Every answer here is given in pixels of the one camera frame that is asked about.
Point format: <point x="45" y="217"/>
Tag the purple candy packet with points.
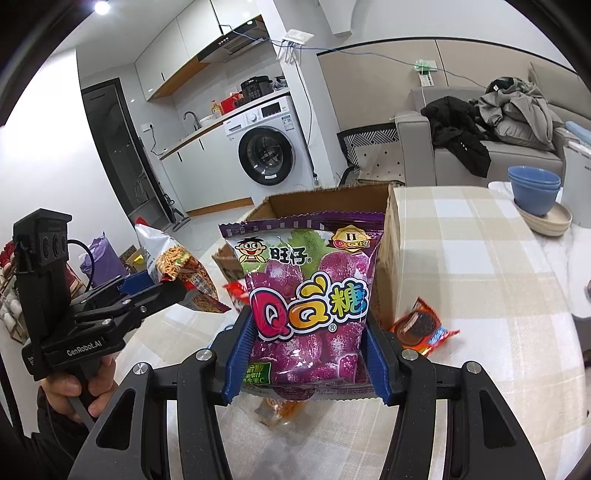
<point x="300" y="300"/>

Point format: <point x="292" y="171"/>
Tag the red cookie packet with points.
<point x="420" y="327"/>
<point x="236" y="295"/>

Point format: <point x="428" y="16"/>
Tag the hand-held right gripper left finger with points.
<point x="235" y="360"/>

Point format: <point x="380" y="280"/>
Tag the blue bowl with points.
<point x="535" y="203"/>
<point x="533" y="177"/>

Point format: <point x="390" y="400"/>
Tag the light blue blanket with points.
<point x="579" y="129"/>

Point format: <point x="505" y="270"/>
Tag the black white patterned cushion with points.
<point x="369" y="157"/>

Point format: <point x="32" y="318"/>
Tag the grey jacket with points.
<point x="521" y="110"/>

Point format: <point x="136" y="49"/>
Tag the silver noodle snack packet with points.
<point x="175" y="263"/>

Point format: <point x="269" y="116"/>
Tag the red basket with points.
<point x="231" y="104"/>

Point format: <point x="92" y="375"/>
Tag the yellow bottle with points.
<point x="215" y="108"/>

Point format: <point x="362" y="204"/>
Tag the beige plate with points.
<point x="554" y="224"/>

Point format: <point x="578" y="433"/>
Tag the person's left forearm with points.
<point x="41" y="443"/>

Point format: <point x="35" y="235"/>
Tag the white wall cabinet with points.
<point x="175" y="46"/>

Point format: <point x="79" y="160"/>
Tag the person's left hand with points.
<point x="57" y="385"/>

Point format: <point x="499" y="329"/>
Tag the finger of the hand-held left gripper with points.
<point x="157" y="297"/>
<point x="138" y="282"/>

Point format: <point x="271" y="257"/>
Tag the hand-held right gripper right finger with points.
<point x="383" y="364"/>

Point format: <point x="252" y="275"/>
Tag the steel range hood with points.
<point x="231" y="44"/>

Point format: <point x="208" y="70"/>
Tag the black pressure cooker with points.
<point x="254" y="90"/>

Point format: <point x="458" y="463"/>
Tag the black faucet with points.
<point x="191" y="117"/>

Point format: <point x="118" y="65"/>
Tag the purple bag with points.
<point x="101" y="258"/>

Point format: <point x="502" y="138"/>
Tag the grey sofa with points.
<point x="415" y="147"/>

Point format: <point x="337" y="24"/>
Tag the white washing machine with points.
<point x="277" y="120"/>

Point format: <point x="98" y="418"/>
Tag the white kitchen counter cabinet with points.
<point x="207" y="166"/>

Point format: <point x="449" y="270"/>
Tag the white router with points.
<point x="295" y="39"/>

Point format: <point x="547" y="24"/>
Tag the brown floor carton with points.
<point x="134" y="261"/>

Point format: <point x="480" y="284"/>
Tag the dark glass door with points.
<point x="120" y="147"/>

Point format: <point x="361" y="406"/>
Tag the wall power strip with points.
<point x="425" y="74"/>

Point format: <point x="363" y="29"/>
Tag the clear bread packet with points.
<point x="279" y="408"/>

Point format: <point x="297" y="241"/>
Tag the brown cardboard box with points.
<point x="388" y="258"/>

